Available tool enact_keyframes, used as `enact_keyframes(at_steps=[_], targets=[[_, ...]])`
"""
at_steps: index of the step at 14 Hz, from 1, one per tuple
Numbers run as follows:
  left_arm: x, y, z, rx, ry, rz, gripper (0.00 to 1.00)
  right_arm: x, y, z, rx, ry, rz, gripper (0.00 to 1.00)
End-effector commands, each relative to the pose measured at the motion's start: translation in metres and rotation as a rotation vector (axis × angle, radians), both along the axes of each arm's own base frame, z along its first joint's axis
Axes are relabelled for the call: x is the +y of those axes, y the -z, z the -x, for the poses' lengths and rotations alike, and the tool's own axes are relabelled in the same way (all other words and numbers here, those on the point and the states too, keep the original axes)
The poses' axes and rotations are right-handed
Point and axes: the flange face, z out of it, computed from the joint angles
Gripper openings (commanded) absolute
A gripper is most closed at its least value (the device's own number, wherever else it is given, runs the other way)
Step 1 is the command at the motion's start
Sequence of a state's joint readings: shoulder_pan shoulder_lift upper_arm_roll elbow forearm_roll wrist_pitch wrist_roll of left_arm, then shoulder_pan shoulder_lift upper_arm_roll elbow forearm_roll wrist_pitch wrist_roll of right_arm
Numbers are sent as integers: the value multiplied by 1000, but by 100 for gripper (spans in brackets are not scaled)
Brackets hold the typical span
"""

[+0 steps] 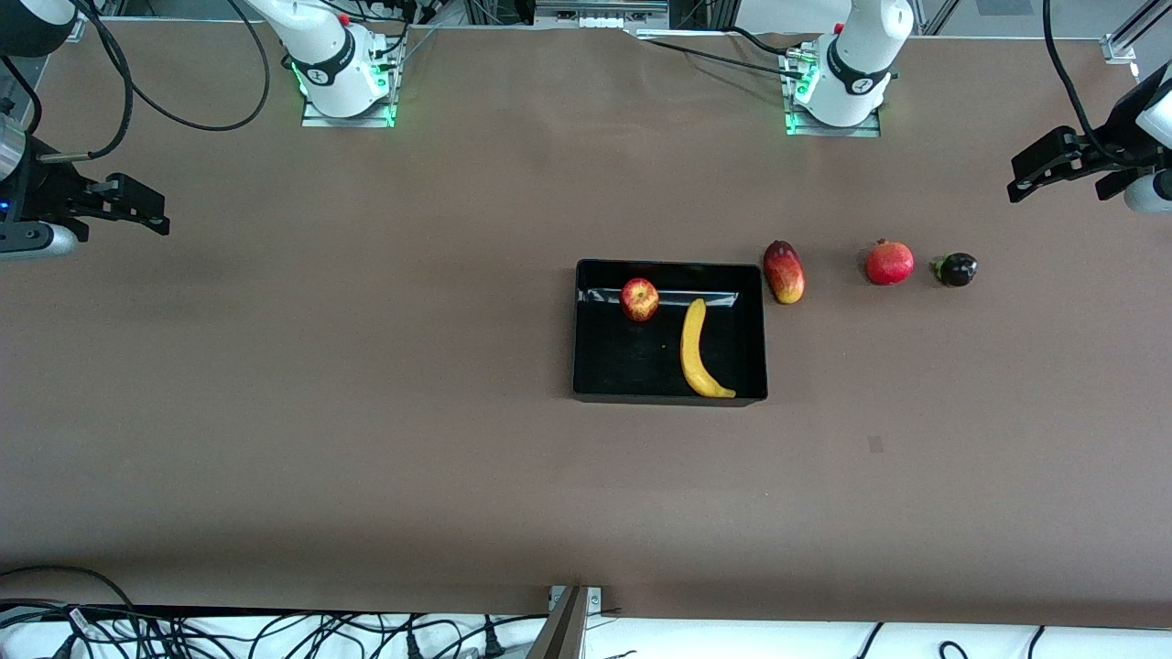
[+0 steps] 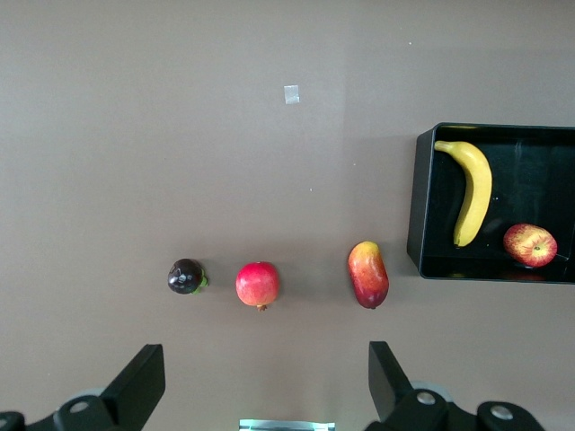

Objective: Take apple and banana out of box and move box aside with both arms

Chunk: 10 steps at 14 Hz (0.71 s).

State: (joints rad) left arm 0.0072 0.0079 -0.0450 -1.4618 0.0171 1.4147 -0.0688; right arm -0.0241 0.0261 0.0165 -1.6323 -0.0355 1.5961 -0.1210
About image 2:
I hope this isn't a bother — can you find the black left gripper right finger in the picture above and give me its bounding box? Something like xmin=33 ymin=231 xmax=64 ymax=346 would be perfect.
xmin=364 ymin=340 xmax=544 ymax=431

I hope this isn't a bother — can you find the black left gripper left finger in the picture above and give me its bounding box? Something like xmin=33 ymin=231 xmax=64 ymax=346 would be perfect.
xmin=0 ymin=344 xmax=166 ymax=431

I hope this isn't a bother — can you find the red yellow apple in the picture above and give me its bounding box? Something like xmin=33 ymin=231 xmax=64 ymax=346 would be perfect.
xmin=502 ymin=223 xmax=559 ymax=268

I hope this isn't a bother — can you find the yellow banana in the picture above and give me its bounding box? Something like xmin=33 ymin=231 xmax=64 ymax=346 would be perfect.
xmin=433 ymin=140 xmax=493 ymax=248

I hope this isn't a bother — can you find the black plastic box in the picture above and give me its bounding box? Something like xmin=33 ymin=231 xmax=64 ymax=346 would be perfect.
xmin=406 ymin=121 xmax=575 ymax=285

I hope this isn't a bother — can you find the red yellow mango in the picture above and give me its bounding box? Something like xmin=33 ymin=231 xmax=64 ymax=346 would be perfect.
xmin=347 ymin=241 xmax=390 ymax=310

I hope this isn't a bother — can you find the dark purple eggplant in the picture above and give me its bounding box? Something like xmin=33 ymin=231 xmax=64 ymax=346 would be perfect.
xmin=166 ymin=258 xmax=210 ymax=296

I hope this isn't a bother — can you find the red pomegranate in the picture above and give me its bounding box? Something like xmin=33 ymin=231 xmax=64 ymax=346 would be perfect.
xmin=234 ymin=260 xmax=280 ymax=312

